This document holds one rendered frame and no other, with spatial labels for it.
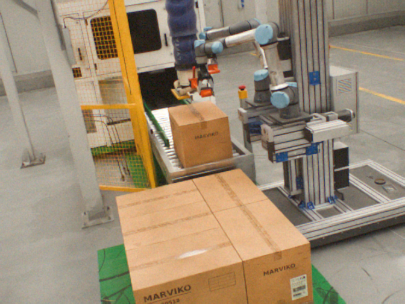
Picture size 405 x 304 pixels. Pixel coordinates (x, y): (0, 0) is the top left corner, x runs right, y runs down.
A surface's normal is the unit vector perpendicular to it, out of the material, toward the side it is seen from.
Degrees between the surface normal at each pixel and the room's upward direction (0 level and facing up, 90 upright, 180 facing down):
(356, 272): 0
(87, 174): 90
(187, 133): 90
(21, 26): 90
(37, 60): 90
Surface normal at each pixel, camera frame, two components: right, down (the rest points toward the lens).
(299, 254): 0.26, 0.31
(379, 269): -0.13, -0.93
